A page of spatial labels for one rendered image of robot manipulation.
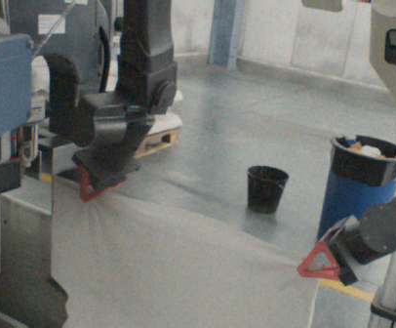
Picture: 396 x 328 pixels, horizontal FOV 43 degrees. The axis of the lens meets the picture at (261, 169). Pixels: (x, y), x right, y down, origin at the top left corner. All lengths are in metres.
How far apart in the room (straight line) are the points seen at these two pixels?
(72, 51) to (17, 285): 0.91
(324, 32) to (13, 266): 7.86
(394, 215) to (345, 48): 8.37
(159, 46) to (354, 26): 8.22
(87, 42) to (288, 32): 8.34
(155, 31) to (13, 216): 0.99
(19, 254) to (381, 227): 1.22
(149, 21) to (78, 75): 0.32
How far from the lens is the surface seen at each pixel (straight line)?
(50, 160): 0.98
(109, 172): 0.81
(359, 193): 2.89
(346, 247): 0.67
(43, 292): 1.60
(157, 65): 0.72
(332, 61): 8.98
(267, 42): 9.40
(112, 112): 0.72
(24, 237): 1.57
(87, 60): 0.98
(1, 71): 0.52
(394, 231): 0.58
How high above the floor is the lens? 1.38
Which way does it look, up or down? 19 degrees down
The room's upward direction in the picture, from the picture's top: 10 degrees clockwise
